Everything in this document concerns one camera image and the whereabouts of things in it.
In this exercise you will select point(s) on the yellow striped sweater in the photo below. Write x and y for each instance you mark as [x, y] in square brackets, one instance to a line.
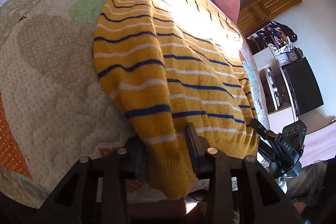
[183, 69]

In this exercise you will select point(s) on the pile of clothes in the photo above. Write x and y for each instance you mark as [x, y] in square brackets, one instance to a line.
[281, 33]

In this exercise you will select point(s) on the dark mantel clock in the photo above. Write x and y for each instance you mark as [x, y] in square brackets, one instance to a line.
[292, 56]

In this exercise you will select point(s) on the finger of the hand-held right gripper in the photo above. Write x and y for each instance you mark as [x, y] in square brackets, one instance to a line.
[258, 127]
[263, 153]

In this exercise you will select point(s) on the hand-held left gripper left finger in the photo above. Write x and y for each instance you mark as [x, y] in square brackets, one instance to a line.
[134, 157]

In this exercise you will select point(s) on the wooden cabinet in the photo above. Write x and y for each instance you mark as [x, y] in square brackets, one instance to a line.
[265, 6]

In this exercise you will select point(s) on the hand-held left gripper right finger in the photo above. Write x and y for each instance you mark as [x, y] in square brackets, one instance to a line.
[195, 150]

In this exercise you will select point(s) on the black television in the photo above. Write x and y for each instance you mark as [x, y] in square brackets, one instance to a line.
[302, 85]

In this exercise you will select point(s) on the quilted patchwork bed cover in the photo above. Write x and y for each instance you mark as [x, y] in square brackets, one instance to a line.
[52, 69]

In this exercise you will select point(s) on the person's dark pants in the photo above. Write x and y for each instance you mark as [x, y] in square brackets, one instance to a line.
[315, 187]

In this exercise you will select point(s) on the small pink clock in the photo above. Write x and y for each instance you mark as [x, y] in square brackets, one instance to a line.
[282, 59]

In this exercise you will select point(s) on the white television cabinet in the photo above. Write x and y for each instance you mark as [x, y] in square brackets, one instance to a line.
[263, 60]

